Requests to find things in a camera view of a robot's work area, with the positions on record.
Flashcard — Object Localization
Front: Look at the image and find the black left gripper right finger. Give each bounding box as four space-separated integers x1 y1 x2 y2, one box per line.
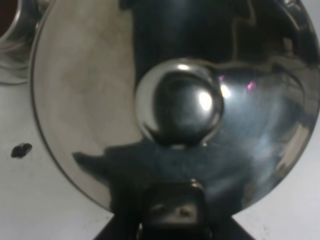
208 212 253 240

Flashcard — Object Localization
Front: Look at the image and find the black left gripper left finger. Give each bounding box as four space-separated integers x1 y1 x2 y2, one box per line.
94 215 140 240

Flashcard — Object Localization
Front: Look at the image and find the stainless steel teapot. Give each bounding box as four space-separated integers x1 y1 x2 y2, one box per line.
30 0 320 240

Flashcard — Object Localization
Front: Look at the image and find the right steel teacup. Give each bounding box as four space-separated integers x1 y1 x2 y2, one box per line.
0 0 51 85

